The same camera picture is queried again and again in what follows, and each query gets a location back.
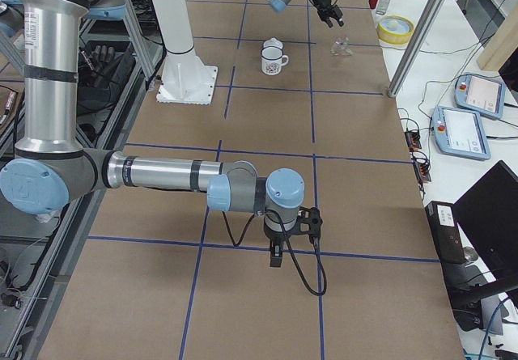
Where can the black computer box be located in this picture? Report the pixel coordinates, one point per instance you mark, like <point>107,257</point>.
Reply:
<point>445,233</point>

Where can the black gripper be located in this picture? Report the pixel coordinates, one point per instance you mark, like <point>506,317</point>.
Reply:
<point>323,2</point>
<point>277,239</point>

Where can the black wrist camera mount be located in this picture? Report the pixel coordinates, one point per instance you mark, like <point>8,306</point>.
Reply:
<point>309,223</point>

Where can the yellow tape roll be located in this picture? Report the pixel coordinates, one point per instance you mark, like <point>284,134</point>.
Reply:
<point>395,29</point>

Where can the aluminium frame post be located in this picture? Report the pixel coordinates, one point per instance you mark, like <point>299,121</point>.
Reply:
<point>431,10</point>

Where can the far teach pendant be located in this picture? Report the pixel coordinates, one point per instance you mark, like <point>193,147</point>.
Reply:
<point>481,94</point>

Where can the white enamel mug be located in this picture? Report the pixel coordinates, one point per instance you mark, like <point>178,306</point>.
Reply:
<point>273,60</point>

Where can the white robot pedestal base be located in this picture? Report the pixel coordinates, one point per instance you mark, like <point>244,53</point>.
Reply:
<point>185,78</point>

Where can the orange connector block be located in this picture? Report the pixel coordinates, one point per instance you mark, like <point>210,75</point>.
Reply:
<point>422,171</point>
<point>413,139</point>

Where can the black monitor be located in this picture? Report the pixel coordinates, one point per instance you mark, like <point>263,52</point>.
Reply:
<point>487,214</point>

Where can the teach pendant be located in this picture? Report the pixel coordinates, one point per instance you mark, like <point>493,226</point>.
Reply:
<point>481,94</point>
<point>460,132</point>

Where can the near teach pendant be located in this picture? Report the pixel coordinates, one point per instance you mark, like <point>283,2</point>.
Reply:
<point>460,132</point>

